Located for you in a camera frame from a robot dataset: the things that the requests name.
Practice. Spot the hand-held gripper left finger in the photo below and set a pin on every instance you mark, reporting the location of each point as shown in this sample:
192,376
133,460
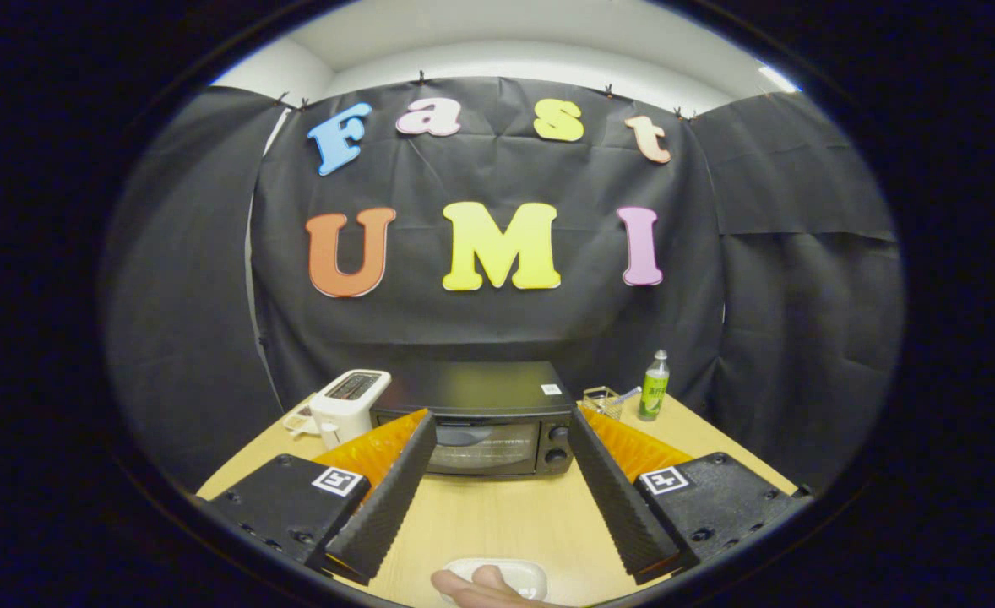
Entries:
388,507

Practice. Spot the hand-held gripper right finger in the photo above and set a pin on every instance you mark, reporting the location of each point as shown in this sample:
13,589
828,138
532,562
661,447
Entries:
620,507

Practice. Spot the white plate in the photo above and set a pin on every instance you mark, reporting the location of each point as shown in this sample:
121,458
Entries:
523,574

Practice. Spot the black toaster oven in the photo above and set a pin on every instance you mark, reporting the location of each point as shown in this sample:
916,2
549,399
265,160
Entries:
472,388

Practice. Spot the white slot toaster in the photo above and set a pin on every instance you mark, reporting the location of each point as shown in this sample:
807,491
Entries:
345,414

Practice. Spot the pale blue pen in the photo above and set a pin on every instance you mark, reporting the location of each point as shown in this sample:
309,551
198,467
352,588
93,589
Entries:
630,393

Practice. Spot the green drink bottle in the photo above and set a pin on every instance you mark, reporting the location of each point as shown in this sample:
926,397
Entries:
653,397

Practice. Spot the small white dish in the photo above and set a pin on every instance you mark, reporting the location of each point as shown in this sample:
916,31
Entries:
297,420

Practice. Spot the ceiling light panel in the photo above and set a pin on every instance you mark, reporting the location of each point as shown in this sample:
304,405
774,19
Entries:
780,78

